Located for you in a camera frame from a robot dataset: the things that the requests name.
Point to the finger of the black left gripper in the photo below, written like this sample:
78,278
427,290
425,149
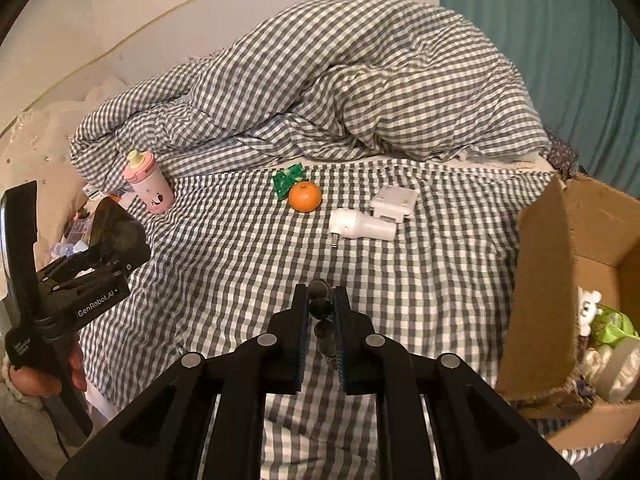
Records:
88,266
67,276

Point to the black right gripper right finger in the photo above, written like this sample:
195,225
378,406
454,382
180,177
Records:
436,418

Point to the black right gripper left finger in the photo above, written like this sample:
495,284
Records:
203,418

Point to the green snack packet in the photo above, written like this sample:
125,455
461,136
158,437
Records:
285,178

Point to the white cylindrical plug device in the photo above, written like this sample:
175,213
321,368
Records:
354,224

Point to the black crinkled packet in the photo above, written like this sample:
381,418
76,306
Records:
117,238

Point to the person's left hand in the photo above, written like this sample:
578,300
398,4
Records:
32,382

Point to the pink kids bottle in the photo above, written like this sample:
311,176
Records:
148,181

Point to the checkered bed sheet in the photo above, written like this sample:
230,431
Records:
229,254

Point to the white round container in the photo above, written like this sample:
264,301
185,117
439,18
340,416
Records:
612,371

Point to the white bear toy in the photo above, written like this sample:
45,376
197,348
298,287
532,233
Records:
588,308

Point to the green bag in box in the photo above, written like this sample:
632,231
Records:
611,327

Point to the orange mandarin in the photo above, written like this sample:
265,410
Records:
304,196

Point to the white square charger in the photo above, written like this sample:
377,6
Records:
394,203

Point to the cardboard box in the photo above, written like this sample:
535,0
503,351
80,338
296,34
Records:
579,235

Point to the crumpled checkered duvet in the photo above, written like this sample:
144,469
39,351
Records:
329,80

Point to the teal curtain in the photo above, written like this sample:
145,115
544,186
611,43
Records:
580,63

